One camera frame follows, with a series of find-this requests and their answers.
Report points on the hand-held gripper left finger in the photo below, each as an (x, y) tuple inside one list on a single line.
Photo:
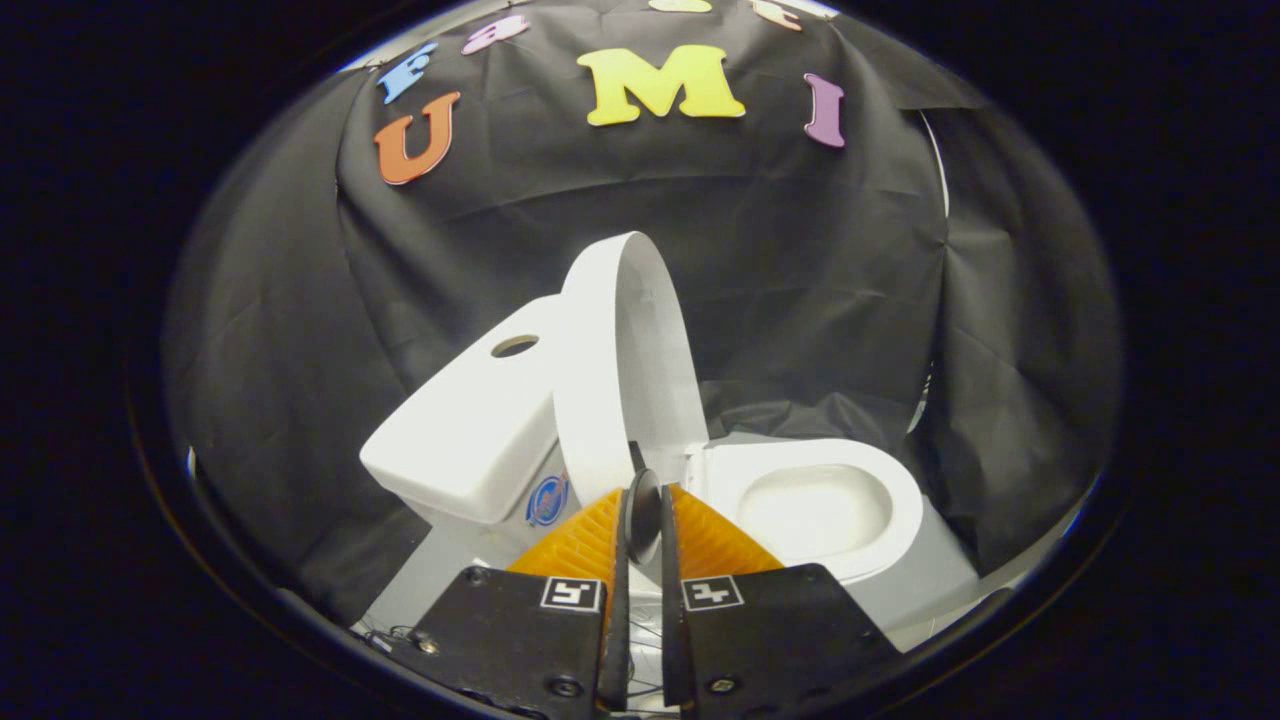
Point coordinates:
[(520, 640)]

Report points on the white toilet lid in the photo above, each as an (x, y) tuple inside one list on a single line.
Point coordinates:
[(650, 380)]

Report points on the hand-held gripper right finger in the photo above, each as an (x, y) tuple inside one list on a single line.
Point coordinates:
[(780, 640)]

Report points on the black backdrop cloth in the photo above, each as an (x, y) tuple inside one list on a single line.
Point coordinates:
[(800, 300)]

